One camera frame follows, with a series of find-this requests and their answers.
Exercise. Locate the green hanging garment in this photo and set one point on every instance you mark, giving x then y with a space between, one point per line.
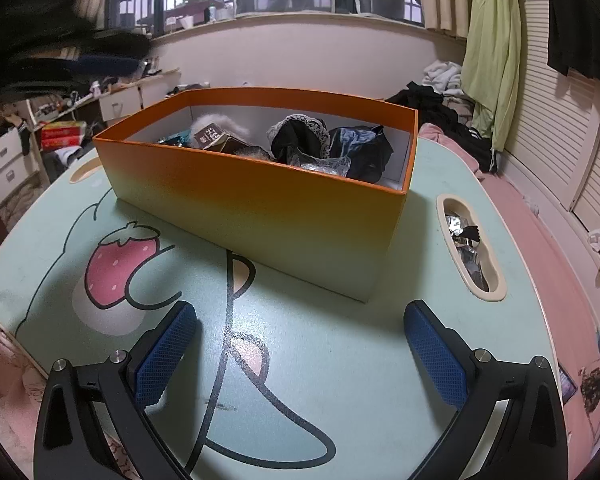
495 60

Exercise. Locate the mint cartoon print desktop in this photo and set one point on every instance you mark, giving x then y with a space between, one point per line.
330 360

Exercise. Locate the white louvered wardrobe door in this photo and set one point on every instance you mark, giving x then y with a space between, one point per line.
565 135

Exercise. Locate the black lace cloth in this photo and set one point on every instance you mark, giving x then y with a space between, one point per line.
297 135

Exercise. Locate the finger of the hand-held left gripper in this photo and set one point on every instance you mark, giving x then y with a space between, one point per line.
110 66
122 42

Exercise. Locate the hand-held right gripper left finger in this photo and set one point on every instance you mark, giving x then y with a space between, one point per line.
165 355

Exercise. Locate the black hanging garment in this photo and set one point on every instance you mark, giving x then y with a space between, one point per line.
575 25

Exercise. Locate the red box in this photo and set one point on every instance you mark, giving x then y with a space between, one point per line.
62 135

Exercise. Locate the brown carton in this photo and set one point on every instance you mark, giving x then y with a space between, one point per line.
216 137

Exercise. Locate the orange cardboard box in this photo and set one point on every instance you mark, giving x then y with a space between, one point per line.
240 195

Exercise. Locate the white desk with drawer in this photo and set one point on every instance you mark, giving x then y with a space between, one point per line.
130 95

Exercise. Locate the beige fluffy pompom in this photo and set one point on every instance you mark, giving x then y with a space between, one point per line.
247 151

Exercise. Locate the white drawer cabinet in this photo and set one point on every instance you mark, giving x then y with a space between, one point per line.
5 160

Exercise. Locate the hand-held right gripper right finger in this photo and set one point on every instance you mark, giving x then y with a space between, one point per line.
437 355

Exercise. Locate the dark blue satin cloth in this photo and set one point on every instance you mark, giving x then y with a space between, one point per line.
360 150

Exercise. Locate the teal packet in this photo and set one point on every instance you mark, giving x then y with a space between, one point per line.
175 138

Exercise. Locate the clear plastic wrapper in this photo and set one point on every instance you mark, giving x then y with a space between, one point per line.
320 165

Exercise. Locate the silver foil wrappers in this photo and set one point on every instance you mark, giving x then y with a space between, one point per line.
467 245

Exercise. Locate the white fluffy fur piece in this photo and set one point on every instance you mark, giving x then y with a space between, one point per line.
215 120

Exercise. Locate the pile of white clothes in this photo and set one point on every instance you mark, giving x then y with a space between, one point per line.
445 77

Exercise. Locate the pile of black clothes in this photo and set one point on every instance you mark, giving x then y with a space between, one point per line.
440 115

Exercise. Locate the pink bed sheet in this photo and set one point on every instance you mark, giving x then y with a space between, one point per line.
545 270

